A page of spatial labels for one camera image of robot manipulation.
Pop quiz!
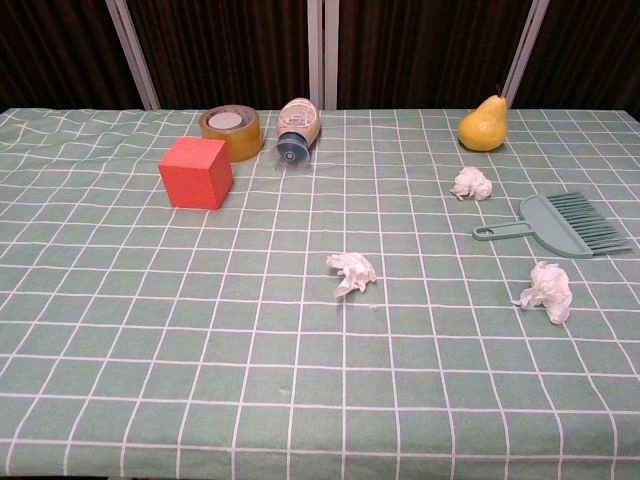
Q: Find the green plastic hand brush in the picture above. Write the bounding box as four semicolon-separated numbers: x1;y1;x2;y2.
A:
472;190;634;259

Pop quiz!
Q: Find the white screen frame post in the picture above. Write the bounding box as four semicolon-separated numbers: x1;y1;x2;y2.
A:
306;0;339;111
501;0;552;109
104;0;162;111

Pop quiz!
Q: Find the green checked tablecloth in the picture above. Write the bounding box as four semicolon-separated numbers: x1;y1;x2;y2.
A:
0;106;640;480

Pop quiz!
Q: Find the yellow packing tape roll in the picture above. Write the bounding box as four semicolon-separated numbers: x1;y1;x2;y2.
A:
199;105;264;163

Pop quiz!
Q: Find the beige squeeze bottle blue cap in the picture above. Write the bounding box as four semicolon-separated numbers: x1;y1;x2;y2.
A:
272;97;322;168

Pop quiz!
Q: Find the white paper ball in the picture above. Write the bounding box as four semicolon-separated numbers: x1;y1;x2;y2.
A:
325;251;378;301
511;260;574;326
449;166;494;202

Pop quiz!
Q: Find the red cube block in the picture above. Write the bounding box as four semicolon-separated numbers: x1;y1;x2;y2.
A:
158;136;236;210

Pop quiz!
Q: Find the yellow pear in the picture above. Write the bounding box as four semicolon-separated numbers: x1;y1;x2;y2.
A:
458;84;509;153

